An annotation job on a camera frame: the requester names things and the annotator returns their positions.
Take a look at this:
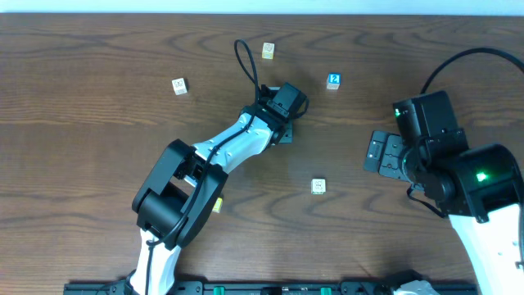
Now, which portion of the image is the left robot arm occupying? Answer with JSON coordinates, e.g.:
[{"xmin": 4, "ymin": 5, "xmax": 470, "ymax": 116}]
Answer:
[{"xmin": 124, "ymin": 83, "xmax": 309, "ymax": 294}]

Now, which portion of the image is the black cable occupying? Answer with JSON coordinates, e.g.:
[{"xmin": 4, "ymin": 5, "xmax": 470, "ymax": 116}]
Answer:
[
  {"xmin": 419, "ymin": 47, "xmax": 524, "ymax": 267},
  {"xmin": 142, "ymin": 39, "xmax": 310, "ymax": 295}
]

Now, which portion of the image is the left black cable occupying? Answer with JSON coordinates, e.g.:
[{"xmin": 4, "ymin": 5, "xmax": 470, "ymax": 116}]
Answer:
[{"xmin": 142, "ymin": 39, "xmax": 310, "ymax": 295}]

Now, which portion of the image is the wooden block right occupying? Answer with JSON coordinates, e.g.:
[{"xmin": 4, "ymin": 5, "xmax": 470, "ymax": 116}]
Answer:
[{"xmin": 311, "ymin": 179, "xmax": 327, "ymax": 195}]

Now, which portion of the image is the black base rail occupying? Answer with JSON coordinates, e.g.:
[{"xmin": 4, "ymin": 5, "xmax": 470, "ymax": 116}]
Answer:
[{"xmin": 63, "ymin": 270, "xmax": 479, "ymax": 295}]

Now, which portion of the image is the blue number 2 block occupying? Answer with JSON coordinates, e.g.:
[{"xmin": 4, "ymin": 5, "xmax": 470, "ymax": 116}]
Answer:
[{"xmin": 326, "ymin": 73, "xmax": 341, "ymax": 90}]

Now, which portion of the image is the right black cable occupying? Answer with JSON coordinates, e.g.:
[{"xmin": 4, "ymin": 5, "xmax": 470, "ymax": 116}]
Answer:
[{"xmin": 419, "ymin": 47, "xmax": 524, "ymax": 267}]

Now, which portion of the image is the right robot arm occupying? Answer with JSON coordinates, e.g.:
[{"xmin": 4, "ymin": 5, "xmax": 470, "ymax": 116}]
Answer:
[{"xmin": 364, "ymin": 91, "xmax": 523, "ymax": 294}]

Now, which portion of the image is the plain wooden block left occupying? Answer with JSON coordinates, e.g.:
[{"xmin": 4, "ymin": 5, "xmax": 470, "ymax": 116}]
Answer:
[{"xmin": 172, "ymin": 78, "xmax": 187, "ymax": 95}]

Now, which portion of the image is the yellow block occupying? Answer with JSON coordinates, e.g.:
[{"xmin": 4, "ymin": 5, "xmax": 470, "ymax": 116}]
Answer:
[{"xmin": 212, "ymin": 197, "xmax": 224, "ymax": 213}]

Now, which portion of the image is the yellow-sided block far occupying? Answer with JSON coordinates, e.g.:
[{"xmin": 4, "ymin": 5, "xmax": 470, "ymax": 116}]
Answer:
[{"xmin": 261, "ymin": 43, "xmax": 275, "ymax": 60}]

